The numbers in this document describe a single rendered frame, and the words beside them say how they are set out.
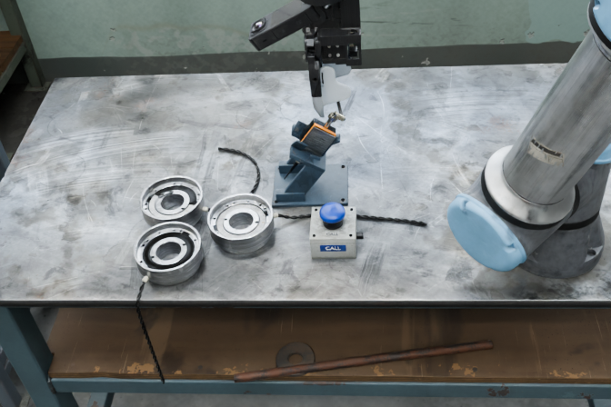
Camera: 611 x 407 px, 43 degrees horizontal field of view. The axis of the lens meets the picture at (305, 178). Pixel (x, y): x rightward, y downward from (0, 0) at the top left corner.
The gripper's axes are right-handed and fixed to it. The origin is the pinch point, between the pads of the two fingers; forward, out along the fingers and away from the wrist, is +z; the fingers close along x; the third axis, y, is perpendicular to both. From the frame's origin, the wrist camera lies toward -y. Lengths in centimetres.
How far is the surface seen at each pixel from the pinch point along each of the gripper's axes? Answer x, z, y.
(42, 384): -21, 45, -53
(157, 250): -16.5, 15.4, -25.8
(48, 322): 33, 98, -84
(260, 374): -22.1, 41.6, -12.3
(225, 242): -15.8, 14.7, -15.0
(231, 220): -10.0, 15.8, -14.9
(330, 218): -15.1, 10.9, 1.6
